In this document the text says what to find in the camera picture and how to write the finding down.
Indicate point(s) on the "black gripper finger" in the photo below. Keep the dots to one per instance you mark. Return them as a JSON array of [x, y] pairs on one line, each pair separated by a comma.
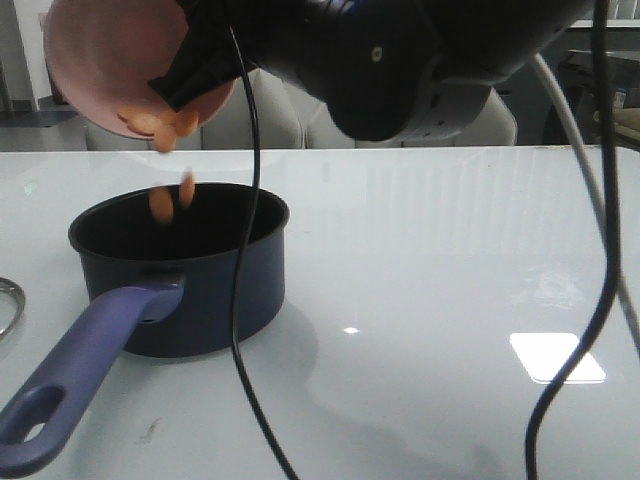
[[204, 61]]

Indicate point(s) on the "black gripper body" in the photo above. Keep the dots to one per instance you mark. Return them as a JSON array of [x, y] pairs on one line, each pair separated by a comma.
[[366, 60]]

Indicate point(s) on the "orange ham slices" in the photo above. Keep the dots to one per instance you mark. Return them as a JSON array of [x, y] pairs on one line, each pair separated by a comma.
[[164, 130]]

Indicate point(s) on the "pink bowl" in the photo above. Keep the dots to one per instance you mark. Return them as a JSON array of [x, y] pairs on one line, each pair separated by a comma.
[[100, 55]]

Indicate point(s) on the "glass pot lid blue knob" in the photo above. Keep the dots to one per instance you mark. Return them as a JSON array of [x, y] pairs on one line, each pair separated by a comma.
[[13, 302]]

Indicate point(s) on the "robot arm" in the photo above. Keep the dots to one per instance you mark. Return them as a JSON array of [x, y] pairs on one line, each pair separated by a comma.
[[478, 45]]

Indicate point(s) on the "left grey upholstered chair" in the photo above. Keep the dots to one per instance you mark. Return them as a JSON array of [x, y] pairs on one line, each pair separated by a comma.
[[279, 122]]

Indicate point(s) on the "grey upholstered chair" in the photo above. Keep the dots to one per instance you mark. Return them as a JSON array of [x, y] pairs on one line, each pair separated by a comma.
[[279, 122], [494, 126]]

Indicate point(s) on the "right grey upholstered chair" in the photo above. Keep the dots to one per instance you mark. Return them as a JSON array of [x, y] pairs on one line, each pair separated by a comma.
[[494, 126]]

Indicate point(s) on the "dark appliance with glass door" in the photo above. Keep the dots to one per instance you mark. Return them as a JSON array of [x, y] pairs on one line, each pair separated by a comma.
[[574, 72]]

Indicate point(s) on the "beige cushion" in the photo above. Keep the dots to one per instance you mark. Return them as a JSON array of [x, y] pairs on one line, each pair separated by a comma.
[[627, 126]]

